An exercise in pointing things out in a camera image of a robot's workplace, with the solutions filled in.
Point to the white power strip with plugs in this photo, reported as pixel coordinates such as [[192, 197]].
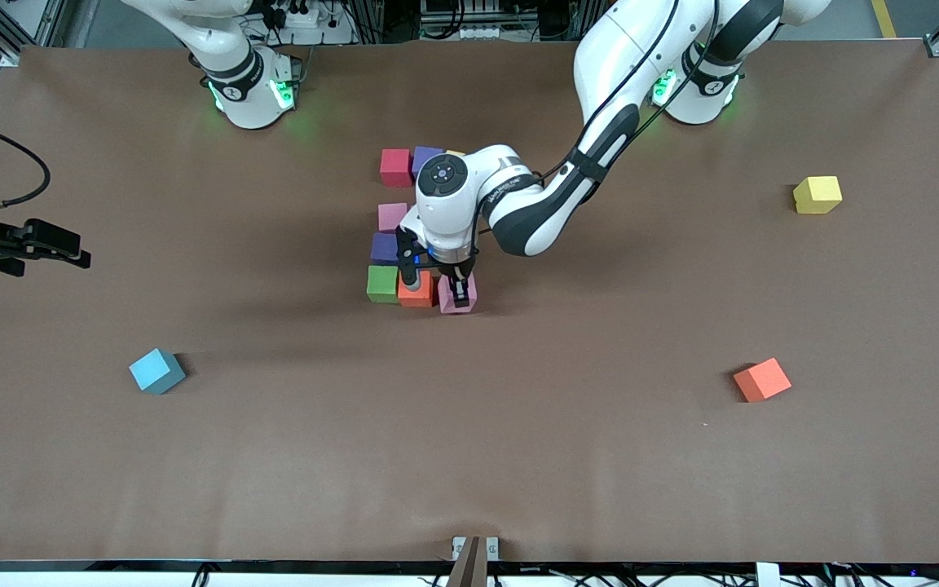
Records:
[[319, 33]]

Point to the purple foam cube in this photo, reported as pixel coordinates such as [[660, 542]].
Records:
[[385, 249], [425, 160]]

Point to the red foam cube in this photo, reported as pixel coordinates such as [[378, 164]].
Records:
[[395, 168]]

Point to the brown table cover sheet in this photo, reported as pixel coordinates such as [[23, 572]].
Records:
[[469, 456]]

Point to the green foam cube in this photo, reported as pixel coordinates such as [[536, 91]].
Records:
[[382, 284]]

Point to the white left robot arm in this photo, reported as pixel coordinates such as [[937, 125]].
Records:
[[535, 204]]

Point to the small white power strip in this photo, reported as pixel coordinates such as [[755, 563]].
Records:
[[478, 33]]

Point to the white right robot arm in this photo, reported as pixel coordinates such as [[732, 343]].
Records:
[[233, 65]]

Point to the small white box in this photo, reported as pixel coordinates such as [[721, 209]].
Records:
[[767, 575]]

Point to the grey bracket with brown post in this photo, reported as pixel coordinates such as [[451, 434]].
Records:
[[473, 562]]

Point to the black table edge strip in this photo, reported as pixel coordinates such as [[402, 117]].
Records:
[[111, 565]]

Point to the orange foam cube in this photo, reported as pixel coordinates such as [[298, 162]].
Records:
[[416, 297], [762, 380]]

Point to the pink foam cube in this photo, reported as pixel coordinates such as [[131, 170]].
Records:
[[392, 217], [447, 303]]

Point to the light blue foam cube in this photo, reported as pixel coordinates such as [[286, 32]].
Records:
[[156, 371]]

